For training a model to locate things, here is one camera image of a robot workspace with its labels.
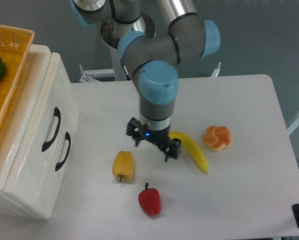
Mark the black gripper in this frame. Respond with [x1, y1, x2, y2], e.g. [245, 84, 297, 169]
[126, 117, 182, 162]

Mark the white top drawer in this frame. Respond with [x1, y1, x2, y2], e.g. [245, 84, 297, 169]
[3, 52, 73, 205]

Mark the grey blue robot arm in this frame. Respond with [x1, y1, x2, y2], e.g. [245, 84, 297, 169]
[70, 0, 221, 159]

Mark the white drawer cabinet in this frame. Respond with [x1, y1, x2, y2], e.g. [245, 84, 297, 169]
[0, 44, 53, 220]

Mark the yellow banana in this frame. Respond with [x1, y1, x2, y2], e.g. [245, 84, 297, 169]
[169, 131, 209, 174]

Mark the yellow bell pepper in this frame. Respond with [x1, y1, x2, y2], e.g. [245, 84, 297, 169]
[112, 151, 134, 182]

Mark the red bell pepper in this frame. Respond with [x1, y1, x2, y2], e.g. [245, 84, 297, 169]
[138, 182, 162, 216]

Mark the orange knotted bread roll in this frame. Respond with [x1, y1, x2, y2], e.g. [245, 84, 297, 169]
[202, 125, 232, 151]

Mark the orange woven basket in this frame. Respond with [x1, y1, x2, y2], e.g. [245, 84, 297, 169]
[0, 24, 35, 129]

